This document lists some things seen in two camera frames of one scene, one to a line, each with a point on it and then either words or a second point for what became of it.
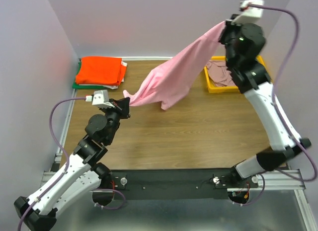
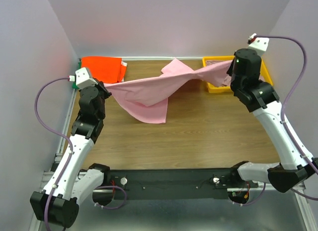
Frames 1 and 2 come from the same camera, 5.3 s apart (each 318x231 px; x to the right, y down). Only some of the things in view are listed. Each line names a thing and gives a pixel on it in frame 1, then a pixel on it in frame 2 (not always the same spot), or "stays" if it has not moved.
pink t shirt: x=167 y=82 -> x=151 y=99
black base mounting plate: x=176 y=184 stays
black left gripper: x=121 y=107 -> x=100 y=86
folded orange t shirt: x=101 y=70 stays
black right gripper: x=228 y=26 -> x=229 y=70
